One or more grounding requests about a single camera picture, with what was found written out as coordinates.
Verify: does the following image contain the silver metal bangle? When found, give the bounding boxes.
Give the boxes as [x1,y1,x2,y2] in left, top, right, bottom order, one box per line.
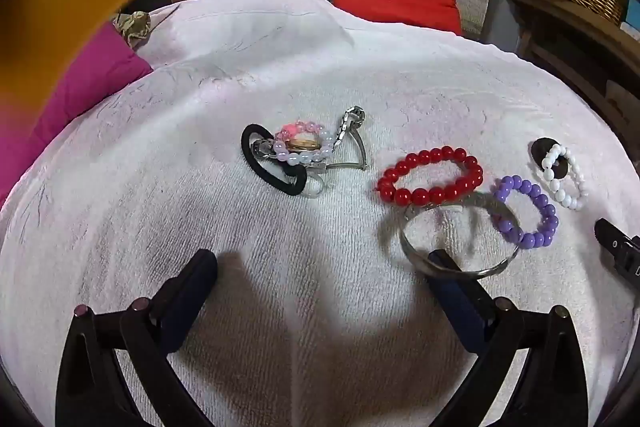
[401,194,521,281]

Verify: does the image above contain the clear plastic ring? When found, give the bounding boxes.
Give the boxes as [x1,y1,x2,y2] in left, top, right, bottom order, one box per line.
[304,168,332,200]

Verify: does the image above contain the pink and white bead bracelet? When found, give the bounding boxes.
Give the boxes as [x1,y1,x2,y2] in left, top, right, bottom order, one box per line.
[272,121,336,166]

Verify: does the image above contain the patterned crumpled cloth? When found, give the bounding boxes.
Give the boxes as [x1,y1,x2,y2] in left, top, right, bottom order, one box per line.
[112,11,151,52]

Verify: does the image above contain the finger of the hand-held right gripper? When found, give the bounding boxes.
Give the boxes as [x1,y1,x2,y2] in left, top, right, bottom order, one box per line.
[595,218,640,293]

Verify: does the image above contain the black hair tie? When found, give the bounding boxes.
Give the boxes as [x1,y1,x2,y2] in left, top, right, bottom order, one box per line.
[241,123,308,198]

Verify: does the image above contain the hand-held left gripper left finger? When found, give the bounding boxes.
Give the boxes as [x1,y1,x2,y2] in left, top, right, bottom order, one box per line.
[55,248,219,427]

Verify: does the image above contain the red bead bracelet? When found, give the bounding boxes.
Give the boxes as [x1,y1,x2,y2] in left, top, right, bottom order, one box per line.
[376,147,485,206]

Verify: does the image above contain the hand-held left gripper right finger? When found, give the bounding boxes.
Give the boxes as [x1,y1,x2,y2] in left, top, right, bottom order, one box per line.
[427,249,591,427]

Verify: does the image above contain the black round disc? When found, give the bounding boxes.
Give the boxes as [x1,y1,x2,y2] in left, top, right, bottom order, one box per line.
[531,138,569,176]

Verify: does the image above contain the silver wristwatch with gold face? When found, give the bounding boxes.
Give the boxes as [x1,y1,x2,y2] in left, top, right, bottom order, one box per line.
[252,106,371,174]

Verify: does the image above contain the purple bead bracelet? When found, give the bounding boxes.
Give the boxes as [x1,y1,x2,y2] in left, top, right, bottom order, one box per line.
[491,175,558,249]

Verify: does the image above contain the wooden shelf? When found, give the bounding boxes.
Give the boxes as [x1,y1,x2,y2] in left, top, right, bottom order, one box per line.
[492,0,640,148]

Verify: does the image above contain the magenta cushion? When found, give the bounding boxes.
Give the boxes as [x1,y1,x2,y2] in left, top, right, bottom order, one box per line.
[0,24,154,208]

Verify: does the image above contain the white terry towel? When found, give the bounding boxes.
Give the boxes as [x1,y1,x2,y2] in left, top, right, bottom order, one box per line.
[0,0,640,427]

